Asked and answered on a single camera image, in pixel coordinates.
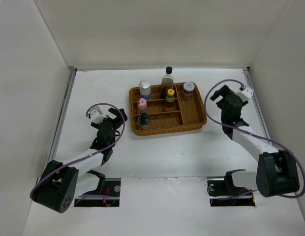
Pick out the pink-capped spice shaker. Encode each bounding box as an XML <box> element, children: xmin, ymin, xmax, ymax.
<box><xmin>137</xmin><ymin>98</ymin><xmax>147</xmax><ymax>110</ymax></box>

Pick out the black-capped pepper grinder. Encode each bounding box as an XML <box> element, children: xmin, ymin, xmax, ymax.
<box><xmin>137</xmin><ymin>112</ymin><xmax>151</xmax><ymax>130</ymax></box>

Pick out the short red-labelled jar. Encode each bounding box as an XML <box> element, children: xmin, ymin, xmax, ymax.
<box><xmin>183</xmin><ymin>82</ymin><xmax>195</xmax><ymax>100</ymax></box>

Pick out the black-capped shaker blue label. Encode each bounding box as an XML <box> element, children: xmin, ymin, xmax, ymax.
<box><xmin>139</xmin><ymin>80</ymin><xmax>151</xmax><ymax>100</ymax></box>

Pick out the yellow-capped red sauce bottle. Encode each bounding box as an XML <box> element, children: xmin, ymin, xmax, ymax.
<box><xmin>164</xmin><ymin>88</ymin><xmax>175</xmax><ymax>111</ymax></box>

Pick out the tall black-capped sauce bottle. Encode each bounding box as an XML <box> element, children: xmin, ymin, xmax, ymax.
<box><xmin>160</xmin><ymin>66</ymin><xmax>174</xmax><ymax>98</ymax></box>

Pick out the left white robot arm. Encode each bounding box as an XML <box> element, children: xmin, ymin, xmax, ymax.
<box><xmin>30</xmin><ymin>104</ymin><xmax>127</xmax><ymax>213</ymax></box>

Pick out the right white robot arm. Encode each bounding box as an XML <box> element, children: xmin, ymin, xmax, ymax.
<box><xmin>210</xmin><ymin>85</ymin><xmax>300</xmax><ymax>197</ymax></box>

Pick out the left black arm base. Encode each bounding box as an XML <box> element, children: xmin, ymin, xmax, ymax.
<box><xmin>73</xmin><ymin>170</ymin><xmax>122</xmax><ymax>207</ymax></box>

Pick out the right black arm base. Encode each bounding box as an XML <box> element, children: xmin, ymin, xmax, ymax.
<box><xmin>207</xmin><ymin>169</ymin><xmax>255</xmax><ymax>207</ymax></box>

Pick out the brown wicker divided basket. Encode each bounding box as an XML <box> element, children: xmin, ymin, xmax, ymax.
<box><xmin>129</xmin><ymin>82</ymin><xmax>207</xmax><ymax>136</ymax></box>

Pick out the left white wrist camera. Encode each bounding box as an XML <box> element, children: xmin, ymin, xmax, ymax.
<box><xmin>87</xmin><ymin>106</ymin><xmax>106</xmax><ymax>123</ymax></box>

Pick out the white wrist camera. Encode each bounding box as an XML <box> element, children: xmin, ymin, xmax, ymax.
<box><xmin>87</xmin><ymin>106</ymin><xmax>106</xmax><ymax>123</ymax></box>
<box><xmin>236</xmin><ymin>86</ymin><xmax>254</xmax><ymax>102</ymax></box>

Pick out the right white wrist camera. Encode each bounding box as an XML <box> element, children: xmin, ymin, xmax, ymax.
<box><xmin>236</xmin><ymin>86</ymin><xmax>254</xmax><ymax>102</ymax></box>

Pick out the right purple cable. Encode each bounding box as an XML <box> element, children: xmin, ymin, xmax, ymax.
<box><xmin>204</xmin><ymin>79</ymin><xmax>305</xmax><ymax>199</ymax></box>

